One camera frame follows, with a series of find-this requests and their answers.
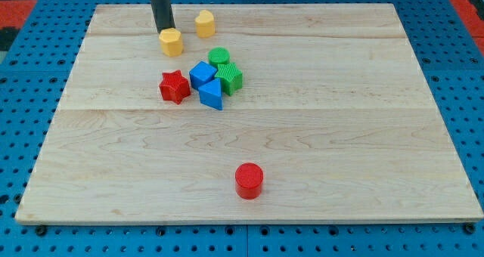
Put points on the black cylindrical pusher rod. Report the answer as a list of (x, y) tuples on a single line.
[(163, 15)]

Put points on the yellow hexagon block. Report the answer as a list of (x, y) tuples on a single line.
[(171, 42)]

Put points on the red cylinder block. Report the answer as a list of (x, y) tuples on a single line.
[(248, 181)]

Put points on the red star block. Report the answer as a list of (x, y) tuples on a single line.
[(174, 87)]

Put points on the green cylinder block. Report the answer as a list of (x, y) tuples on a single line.
[(218, 55)]

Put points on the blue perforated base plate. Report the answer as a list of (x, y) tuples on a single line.
[(36, 68)]

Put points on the light wooden board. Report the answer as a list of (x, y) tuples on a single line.
[(334, 108)]

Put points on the blue cube block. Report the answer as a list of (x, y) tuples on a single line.
[(201, 74)]

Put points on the green star block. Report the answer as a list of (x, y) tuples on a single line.
[(231, 78)]

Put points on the yellow heart block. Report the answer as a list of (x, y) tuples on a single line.
[(205, 24)]

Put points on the blue triangle block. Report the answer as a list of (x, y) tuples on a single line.
[(210, 94)]

